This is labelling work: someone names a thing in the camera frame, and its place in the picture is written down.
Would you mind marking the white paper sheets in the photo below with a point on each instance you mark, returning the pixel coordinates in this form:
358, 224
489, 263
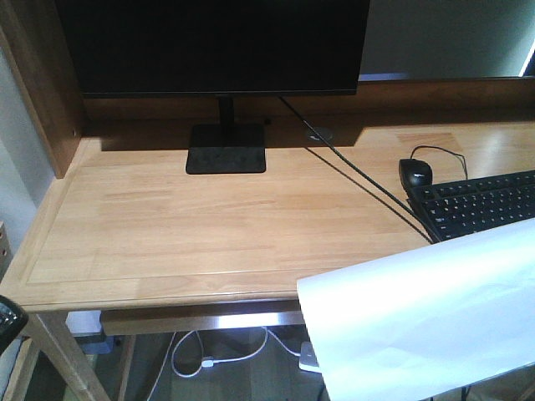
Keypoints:
419, 323

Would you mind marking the black stapler with orange label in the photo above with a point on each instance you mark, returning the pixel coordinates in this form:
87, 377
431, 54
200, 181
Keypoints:
13, 321

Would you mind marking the wooden desk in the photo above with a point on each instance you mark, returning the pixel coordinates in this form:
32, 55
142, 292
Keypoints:
123, 228

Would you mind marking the black computer mouse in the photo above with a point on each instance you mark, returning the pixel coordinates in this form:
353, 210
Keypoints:
414, 173

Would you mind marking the black monitor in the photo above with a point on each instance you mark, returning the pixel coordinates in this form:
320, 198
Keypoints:
222, 49

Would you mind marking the black keyboard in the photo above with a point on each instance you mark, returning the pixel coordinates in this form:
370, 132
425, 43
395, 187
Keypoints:
463, 207

